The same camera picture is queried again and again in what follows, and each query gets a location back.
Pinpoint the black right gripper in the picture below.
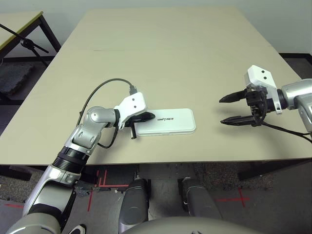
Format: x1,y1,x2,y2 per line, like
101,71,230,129
218,89,269,127

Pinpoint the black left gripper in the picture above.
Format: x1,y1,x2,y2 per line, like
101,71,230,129
121,111,156,140

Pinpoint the white plastic pencil case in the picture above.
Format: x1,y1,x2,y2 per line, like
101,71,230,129
135,108,197,137

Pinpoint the black table base bar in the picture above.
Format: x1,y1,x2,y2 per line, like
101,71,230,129
0,165,32,181
237,159,312,181

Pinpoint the grey robot left leg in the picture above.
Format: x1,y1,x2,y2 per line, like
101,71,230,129
118,172,151,230

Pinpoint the grey robot leg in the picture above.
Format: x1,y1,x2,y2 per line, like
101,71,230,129
118,172,151,230
177,176,222,220

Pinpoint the grey robot right leg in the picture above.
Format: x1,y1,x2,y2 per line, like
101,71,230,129
177,176,222,220

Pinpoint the grey robot torso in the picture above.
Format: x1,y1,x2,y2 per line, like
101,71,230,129
124,215,264,234

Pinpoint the white robot foot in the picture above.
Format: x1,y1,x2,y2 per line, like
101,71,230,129
70,224,87,234

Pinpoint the dark foam floor mat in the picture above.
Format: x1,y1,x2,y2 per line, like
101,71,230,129
0,63,35,96

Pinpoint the black tripod stand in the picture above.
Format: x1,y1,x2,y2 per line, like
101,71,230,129
0,23,49,66

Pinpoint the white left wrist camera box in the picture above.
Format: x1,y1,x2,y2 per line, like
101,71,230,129
113,92,148,130

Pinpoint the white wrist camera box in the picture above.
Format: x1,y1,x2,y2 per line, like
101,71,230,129
113,92,148,130
242,64,283,115

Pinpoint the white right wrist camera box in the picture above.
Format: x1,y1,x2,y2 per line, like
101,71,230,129
242,64,283,115

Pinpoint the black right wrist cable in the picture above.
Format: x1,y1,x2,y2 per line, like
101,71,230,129
262,123,312,143

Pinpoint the side table with black frame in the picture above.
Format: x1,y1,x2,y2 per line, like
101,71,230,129
0,11,61,66

